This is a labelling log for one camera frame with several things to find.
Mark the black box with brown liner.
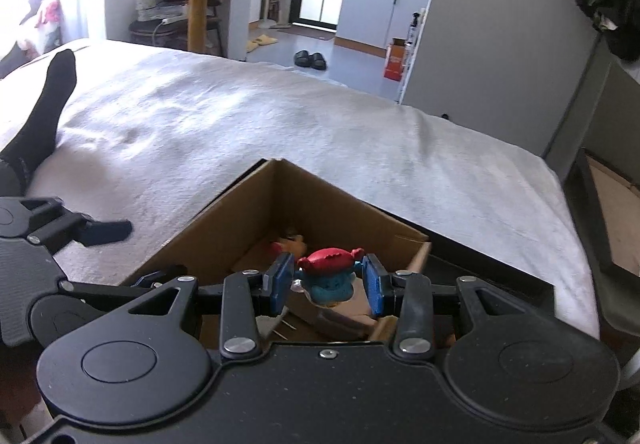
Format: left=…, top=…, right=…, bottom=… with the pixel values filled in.
left=575, top=146, right=640, bottom=277

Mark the white power strip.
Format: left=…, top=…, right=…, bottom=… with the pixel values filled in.
left=136, top=6, right=188, bottom=23

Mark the black tray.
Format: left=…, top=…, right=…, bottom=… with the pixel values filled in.
left=215, top=159, right=557, bottom=350

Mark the orange box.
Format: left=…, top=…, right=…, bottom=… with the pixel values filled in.
left=384, top=38, right=408, bottom=82

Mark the red-hatted toy figure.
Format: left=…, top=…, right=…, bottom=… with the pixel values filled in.
left=292, top=247, right=367, bottom=309

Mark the brown cardboard box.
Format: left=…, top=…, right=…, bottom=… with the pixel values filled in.
left=120, top=158, right=433, bottom=350

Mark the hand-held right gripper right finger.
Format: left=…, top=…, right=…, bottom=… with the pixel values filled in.
left=361, top=253, right=523, bottom=359

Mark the white side cabinet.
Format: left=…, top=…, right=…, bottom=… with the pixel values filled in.
left=220, top=0, right=265, bottom=62

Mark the white blanket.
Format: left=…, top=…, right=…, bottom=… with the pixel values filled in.
left=0, top=38, right=601, bottom=340

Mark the black sock foot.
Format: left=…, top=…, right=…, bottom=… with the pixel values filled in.
left=0, top=49, right=78, bottom=197

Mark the white kitchen cabinet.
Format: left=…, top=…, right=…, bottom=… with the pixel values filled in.
left=335, top=0, right=432, bottom=60

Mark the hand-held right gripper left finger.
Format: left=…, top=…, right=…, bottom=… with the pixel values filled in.
left=122, top=253, right=296, bottom=362

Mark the black stool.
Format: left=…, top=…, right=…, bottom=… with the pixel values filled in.
left=129, top=16, right=221, bottom=56

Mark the orange bear figurine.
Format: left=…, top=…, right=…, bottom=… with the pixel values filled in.
left=272, top=234, right=307, bottom=257

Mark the black chair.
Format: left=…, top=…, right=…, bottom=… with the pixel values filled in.
left=542, top=31, right=640, bottom=375

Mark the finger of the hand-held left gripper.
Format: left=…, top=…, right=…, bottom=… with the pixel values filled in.
left=22, top=196, right=133, bottom=255
left=57, top=264, right=190, bottom=312

